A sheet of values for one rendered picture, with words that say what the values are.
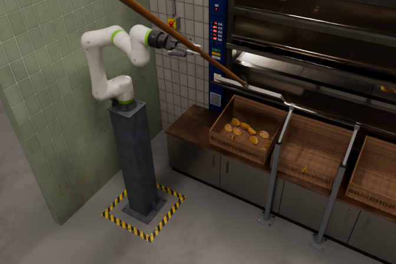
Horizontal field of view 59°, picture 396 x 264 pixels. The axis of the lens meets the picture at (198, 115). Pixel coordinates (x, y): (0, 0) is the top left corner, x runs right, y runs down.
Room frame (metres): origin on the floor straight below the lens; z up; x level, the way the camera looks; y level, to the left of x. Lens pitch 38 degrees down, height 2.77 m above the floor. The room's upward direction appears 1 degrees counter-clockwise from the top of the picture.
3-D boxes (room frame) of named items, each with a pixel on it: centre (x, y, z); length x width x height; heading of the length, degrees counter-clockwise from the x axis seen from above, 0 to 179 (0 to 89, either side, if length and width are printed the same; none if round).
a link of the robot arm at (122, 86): (2.17, 0.55, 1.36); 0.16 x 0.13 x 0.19; 119
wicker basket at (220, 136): (2.46, -0.45, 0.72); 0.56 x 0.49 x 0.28; 56
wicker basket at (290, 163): (2.15, -0.96, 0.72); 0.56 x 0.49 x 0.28; 59
